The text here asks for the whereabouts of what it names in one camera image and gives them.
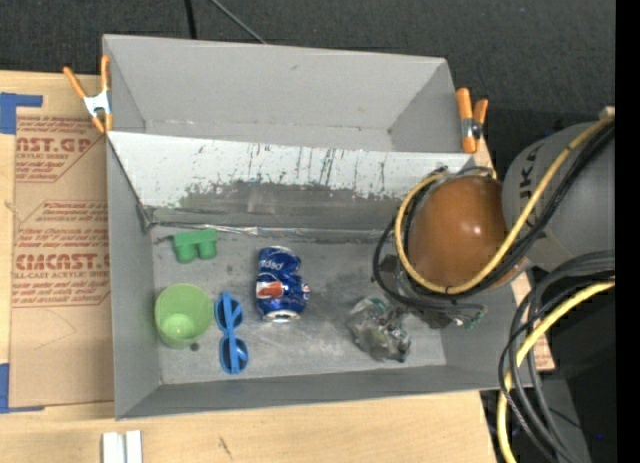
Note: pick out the grey metal bin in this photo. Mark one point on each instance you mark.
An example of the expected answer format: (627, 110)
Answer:
(320, 101)

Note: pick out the green plastic cup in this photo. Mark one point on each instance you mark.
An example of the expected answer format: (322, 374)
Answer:
(181, 318)

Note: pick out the green toy block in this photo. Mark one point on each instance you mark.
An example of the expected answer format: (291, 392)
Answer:
(192, 246)

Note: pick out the clear crumpled plastic bottle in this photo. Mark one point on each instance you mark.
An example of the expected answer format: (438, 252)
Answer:
(372, 338)

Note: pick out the brown cardboard board red print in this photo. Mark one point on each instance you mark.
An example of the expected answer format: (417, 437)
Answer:
(60, 331)

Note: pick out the blue sunglasses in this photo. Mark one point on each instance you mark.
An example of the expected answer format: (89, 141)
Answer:
(229, 313)

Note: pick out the crushed blue soda can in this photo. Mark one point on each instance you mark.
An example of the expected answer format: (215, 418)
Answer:
(281, 281)

